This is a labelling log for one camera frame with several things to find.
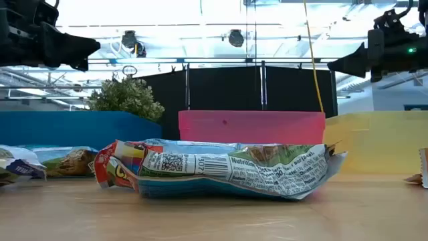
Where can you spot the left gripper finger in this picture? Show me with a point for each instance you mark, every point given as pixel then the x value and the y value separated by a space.
pixel 83 66
pixel 70 48

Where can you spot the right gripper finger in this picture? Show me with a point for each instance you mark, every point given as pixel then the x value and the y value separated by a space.
pixel 354 63

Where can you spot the blue-wrapped granola bar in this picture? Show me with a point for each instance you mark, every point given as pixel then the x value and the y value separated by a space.
pixel 70 162

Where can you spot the white purple granola bar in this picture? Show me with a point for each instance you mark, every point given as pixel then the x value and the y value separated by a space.
pixel 20 164

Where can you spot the green-labelled granola bar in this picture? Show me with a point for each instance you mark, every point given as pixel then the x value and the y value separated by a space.
pixel 267 174

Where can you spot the Chewy chocolate chip granola bar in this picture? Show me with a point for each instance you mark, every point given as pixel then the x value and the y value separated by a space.
pixel 102 160

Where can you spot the white-edged granola bar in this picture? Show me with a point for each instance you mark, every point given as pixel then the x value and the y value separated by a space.
pixel 424 167

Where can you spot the grey horizontal metal bar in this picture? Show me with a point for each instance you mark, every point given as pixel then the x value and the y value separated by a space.
pixel 33 87

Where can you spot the green artificial plant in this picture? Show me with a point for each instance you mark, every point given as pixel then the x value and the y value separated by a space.
pixel 127 97

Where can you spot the black ceiling lamp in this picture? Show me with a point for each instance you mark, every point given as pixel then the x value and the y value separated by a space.
pixel 131 41
pixel 236 38

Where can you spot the blue plastic bin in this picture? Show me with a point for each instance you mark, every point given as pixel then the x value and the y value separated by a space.
pixel 67 129

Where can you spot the black partition panel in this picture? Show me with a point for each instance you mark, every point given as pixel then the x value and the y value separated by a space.
pixel 294 88
pixel 224 88
pixel 174 100

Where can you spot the yellow plastic bin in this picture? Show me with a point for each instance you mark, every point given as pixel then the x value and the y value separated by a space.
pixel 378 144

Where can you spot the pink plastic bin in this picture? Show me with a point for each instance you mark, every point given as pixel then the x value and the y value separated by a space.
pixel 250 129

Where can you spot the metal panel post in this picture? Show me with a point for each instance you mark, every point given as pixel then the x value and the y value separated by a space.
pixel 187 87
pixel 263 87

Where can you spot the blue white overhead rail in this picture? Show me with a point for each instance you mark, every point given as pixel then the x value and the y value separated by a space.
pixel 200 60

